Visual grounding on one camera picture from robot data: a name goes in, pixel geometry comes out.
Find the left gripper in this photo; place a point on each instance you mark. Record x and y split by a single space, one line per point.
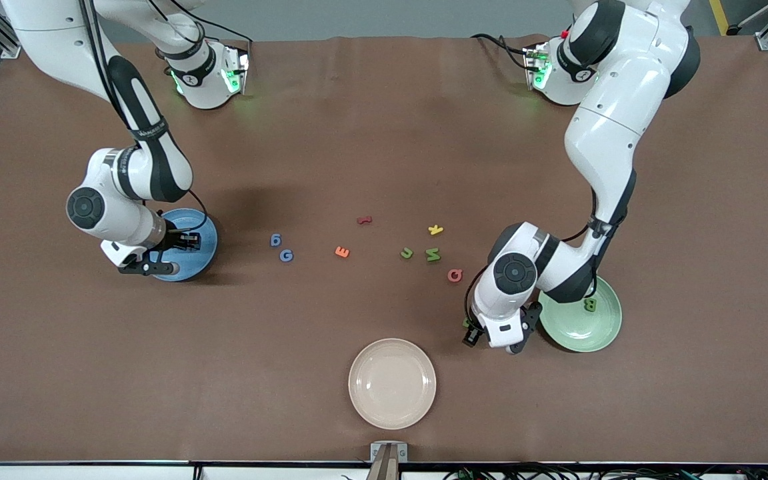
471 335

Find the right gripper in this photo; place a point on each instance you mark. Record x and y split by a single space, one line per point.
174 240

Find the green foam letter M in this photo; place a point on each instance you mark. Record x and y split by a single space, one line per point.
432 254

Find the blue foam number nine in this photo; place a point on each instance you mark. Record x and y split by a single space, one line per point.
275 241

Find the blue foam letter G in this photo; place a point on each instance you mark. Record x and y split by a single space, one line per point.
282 255

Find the green foam letter J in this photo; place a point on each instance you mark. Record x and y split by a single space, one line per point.
406 255

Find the green foam letter B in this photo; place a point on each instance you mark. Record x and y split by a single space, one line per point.
589 304

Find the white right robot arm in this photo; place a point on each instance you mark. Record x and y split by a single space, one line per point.
50 33

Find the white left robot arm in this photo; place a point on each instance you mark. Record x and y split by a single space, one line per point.
617 120

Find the blue plate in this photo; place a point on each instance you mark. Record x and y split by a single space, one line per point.
197 263

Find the pink foam letter Q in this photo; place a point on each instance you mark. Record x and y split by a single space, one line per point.
449 275

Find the beige plate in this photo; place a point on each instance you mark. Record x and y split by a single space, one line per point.
392 383

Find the green plate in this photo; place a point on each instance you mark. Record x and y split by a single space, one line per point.
577 333

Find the orange foam letter E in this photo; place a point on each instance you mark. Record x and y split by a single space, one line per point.
340 252

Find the right base connector box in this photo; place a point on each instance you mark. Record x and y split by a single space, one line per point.
236 70

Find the base connector box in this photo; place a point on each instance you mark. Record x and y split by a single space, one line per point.
536 66
236 70

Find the brown table cover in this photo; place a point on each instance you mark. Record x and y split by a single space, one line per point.
384 166

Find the left base connector box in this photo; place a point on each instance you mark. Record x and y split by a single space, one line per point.
536 66

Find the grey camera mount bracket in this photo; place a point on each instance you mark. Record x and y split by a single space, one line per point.
389 460

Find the white table edge rail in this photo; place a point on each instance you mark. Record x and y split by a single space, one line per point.
90 473

